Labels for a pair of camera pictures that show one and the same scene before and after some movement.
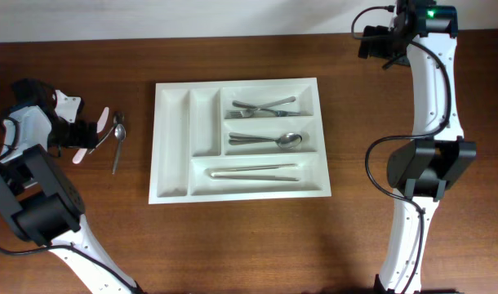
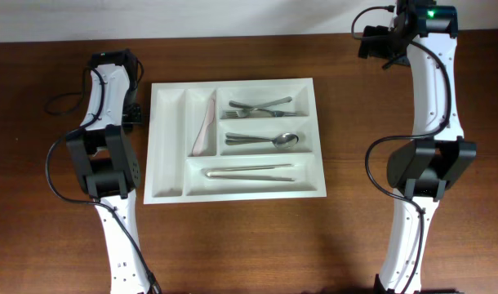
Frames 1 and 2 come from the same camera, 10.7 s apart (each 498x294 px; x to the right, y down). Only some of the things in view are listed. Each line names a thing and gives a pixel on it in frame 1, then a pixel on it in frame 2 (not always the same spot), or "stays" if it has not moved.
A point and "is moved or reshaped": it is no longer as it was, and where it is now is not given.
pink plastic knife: [100, 123] is moved or reshaped
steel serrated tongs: [211, 171] stays
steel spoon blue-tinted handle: [239, 138] stays
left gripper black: [80, 140] to [136, 119]
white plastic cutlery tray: [237, 140] stays
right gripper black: [378, 34] stays
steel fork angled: [242, 104] is moved or reshaped
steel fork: [246, 113] stays
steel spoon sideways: [287, 140] stays
